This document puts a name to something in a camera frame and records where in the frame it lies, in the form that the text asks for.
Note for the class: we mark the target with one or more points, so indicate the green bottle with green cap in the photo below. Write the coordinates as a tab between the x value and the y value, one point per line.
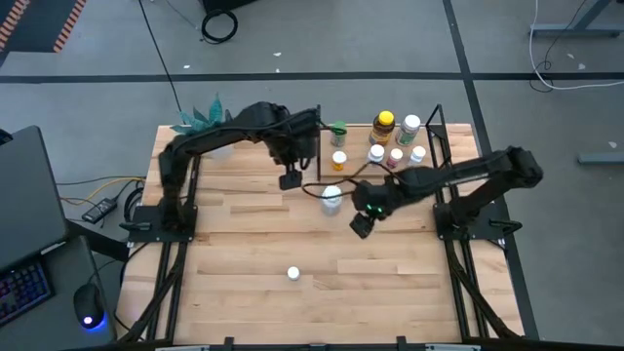
338	135

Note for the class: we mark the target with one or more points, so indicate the dark grey desk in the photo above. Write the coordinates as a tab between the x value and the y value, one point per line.
53	312

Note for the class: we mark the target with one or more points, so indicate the white Excedrin medicine bottle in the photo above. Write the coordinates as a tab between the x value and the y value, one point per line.
293	273

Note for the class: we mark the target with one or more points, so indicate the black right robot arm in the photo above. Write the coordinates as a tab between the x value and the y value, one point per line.
463	173

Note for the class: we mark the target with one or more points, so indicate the black table edge bar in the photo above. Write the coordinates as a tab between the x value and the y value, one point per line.
317	347

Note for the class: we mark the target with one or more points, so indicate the wooden shelf with black frame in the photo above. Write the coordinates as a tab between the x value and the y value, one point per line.
358	168

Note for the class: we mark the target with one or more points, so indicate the grey desk foot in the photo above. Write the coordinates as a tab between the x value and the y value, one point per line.
602	158
575	30

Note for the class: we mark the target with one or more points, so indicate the white bottle with green label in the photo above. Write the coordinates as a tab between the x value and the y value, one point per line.
408	129

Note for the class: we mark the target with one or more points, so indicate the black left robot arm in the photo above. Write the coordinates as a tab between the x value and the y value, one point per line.
219	136

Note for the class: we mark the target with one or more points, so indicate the pink label bottle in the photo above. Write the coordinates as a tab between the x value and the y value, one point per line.
395	157

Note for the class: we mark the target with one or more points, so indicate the large white bottle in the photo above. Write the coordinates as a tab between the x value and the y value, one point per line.
331	200

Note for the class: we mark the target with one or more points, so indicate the yellow bottle with white cap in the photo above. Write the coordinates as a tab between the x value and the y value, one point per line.
339	160

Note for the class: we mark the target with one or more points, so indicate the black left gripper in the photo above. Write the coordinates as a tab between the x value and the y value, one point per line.
297	148

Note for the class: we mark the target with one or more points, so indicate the backlit black keyboard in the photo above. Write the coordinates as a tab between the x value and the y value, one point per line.
22	292

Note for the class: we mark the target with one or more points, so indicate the green plant in white pot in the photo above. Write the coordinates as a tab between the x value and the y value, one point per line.
202	122

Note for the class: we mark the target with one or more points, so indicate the black mat with orange stripes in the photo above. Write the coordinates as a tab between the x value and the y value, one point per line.
44	24

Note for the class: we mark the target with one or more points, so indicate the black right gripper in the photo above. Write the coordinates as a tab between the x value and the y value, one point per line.
378	197

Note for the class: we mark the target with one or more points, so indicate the small white medicine bottle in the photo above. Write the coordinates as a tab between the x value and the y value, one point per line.
417	155
376	153

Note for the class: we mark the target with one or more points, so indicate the black computer mouse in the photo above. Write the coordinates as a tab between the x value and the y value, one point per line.
89	304

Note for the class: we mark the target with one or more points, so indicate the brown fish oil bottle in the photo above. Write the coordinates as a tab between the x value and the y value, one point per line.
382	127

